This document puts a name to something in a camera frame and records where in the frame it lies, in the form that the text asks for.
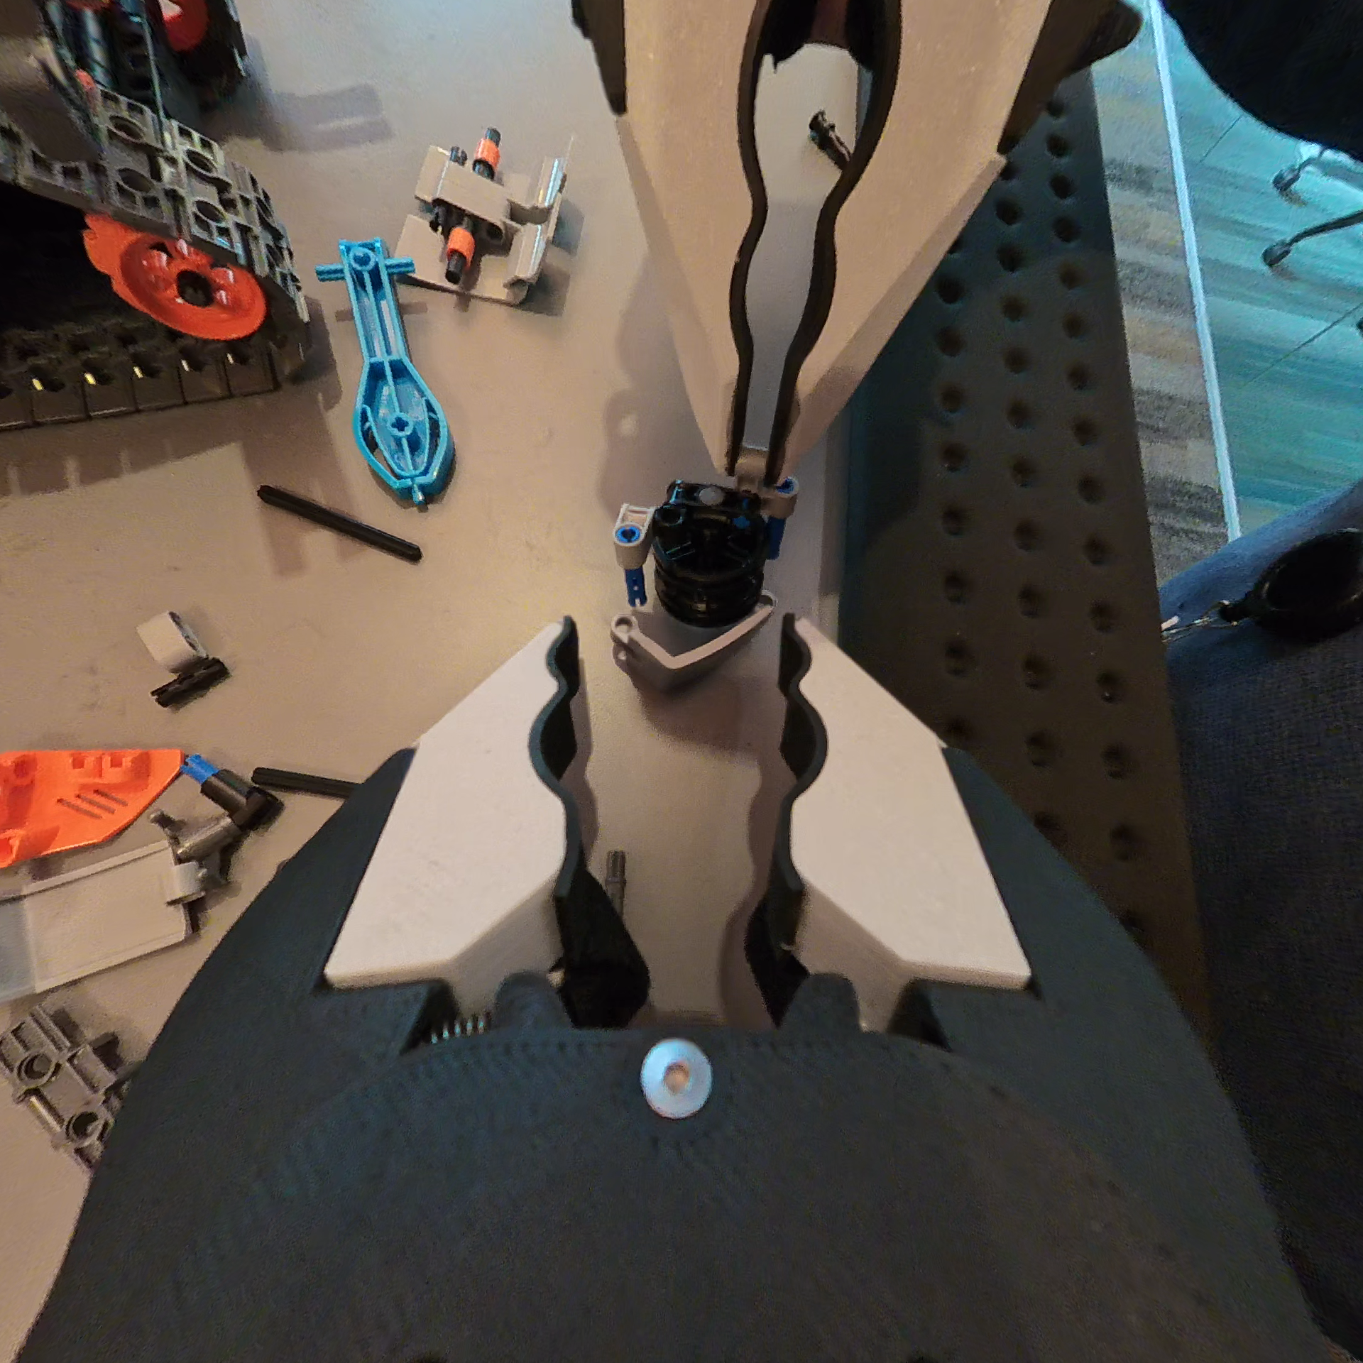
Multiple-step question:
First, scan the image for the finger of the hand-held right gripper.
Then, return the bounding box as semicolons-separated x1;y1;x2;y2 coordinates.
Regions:
772;0;1057;479
614;0;772;474

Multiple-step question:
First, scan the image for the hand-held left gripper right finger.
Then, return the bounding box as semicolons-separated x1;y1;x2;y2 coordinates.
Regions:
742;614;1033;1029

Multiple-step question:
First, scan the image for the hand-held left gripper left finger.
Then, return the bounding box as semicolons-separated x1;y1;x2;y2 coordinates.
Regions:
321;614;653;1029

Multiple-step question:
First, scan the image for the black toy wheel assembly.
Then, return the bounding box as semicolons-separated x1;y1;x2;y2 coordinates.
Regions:
611;474;802;632

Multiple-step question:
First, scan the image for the black elbow connector blue pin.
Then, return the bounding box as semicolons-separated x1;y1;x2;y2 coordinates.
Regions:
180;753;285;833

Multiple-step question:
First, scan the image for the person's right forearm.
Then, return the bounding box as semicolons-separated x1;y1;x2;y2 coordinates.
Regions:
1152;0;1363;146

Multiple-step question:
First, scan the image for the black office chair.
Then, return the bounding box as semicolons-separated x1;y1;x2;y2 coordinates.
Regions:
1259;143;1363;269

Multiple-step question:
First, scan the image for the grey axle connector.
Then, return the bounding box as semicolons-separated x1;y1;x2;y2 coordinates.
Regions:
148;809;232;905

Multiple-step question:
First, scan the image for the black perforated board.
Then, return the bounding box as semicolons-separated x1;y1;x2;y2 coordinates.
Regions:
835;68;1225;1077

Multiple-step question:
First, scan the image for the small grey connector block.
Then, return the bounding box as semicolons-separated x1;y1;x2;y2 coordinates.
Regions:
136;611;206;670

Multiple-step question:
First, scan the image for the large grey flat panel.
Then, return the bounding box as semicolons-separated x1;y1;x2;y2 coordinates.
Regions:
0;840;202;1003

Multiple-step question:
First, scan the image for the blue brick separator tool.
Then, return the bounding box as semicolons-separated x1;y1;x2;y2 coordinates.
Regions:
313;239;458;509

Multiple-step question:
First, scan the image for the orange plastic panel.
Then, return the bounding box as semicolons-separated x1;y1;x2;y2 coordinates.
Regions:
0;747;185;865

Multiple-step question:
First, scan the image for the dark grey beam connector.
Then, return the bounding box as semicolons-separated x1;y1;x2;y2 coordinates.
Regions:
0;1005;131;1168

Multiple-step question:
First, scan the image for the black badge reel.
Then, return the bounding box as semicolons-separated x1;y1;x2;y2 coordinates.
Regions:
1161;528;1363;644

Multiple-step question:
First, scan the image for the tracked toy robot vehicle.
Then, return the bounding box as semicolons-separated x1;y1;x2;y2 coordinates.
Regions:
0;0;314;432

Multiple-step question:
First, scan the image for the grey bracket with orange bushes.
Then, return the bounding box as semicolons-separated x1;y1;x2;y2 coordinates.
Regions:
395;127;576;309

